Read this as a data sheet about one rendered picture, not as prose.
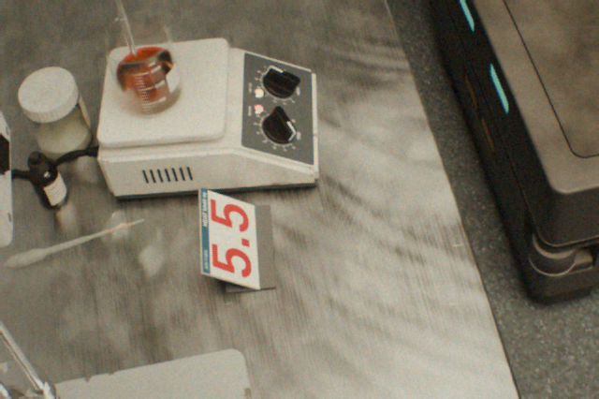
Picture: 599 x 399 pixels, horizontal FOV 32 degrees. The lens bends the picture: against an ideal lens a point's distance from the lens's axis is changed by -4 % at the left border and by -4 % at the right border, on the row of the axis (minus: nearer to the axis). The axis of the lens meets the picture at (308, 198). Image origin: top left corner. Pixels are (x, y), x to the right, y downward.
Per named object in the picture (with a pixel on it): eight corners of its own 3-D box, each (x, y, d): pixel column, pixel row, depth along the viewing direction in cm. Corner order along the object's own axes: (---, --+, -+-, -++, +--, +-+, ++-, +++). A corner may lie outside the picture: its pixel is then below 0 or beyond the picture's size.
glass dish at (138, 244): (168, 259, 99) (164, 246, 97) (111, 274, 99) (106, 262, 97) (157, 213, 102) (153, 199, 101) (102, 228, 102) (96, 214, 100)
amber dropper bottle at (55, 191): (35, 207, 104) (14, 164, 98) (45, 183, 106) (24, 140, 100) (62, 211, 104) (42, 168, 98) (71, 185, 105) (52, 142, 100)
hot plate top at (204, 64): (230, 42, 104) (229, 36, 103) (226, 140, 97) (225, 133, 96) (110, 53, 104) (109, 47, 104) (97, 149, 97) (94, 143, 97)
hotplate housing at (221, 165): (317, 85, 110) (310, 31, 103) (320, 190, 102) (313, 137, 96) (105, 103, 111) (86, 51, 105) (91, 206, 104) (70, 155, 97)
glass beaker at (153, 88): (180, 65, 102) (164, 1, 95) (195, 112, 98) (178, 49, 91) (109, 85, 101) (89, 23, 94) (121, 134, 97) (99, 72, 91)
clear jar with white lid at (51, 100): (59, 172, 106) (36, 123, 100) (28, 140, 109) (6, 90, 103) (105, 139, 108) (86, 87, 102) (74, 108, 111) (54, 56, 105)
